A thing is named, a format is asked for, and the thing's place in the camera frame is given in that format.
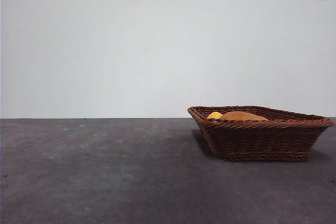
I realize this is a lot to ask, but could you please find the brown woven wicker basket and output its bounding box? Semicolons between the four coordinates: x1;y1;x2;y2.
187;105;335;163

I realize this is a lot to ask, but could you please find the yellow corn cob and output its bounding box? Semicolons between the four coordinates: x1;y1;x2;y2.
206;111;224;120

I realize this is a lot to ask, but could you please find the brown potato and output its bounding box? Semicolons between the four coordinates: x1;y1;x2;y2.
219;111;270;122

